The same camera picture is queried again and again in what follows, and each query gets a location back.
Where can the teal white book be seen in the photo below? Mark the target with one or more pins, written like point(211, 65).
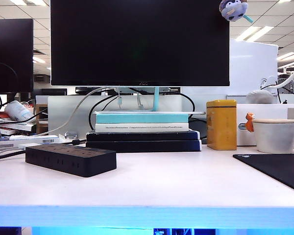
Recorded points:
point(142, 122)

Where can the black hardcover book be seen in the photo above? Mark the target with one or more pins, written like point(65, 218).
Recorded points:
point(142, 146)
point(142, 136)

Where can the teal monitor stand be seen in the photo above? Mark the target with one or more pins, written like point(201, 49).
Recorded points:
point(156, 100)

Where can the yellow tin box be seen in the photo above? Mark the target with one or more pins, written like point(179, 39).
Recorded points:
point(221, 124)

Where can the black AOC monitor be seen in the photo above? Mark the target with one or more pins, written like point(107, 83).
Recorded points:
point(139, 41)

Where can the silver partition foot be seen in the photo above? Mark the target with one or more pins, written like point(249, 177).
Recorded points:
point(70, 135)

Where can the black power strip wood top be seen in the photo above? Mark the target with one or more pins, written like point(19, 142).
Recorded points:
point(71, 160)

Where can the orange fox figurine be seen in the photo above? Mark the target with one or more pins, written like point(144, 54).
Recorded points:
point(249, 122)

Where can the white rounded device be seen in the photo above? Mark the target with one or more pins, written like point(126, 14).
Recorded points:
point(259, 97)

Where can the white board panel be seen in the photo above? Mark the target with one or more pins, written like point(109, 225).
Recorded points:
point(253, 66)

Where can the blue white medicine box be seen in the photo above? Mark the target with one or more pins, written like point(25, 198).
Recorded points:
point(29, 139)

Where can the white cardboard box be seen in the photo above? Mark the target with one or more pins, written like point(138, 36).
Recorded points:
point(267, 111)

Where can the white ceramic mug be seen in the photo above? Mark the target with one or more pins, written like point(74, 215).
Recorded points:
point(274, 137)

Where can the white plastic bottle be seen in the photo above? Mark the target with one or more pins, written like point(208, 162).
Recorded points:
point(18, 110)

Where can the stacked paper books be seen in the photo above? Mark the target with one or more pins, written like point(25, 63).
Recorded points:
point(14, 127)

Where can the purple plush toy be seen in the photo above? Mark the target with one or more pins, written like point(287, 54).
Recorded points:
point(232, 9)

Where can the black mouse pad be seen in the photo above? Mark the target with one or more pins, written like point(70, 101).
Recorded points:
point(279, 169)

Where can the white desk fan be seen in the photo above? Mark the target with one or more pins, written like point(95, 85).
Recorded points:
point(287, 85)

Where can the white curved tube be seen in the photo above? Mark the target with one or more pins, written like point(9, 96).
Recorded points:
point(291, 78)

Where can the black computer monitor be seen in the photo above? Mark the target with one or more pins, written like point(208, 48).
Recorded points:
point(11, 54)

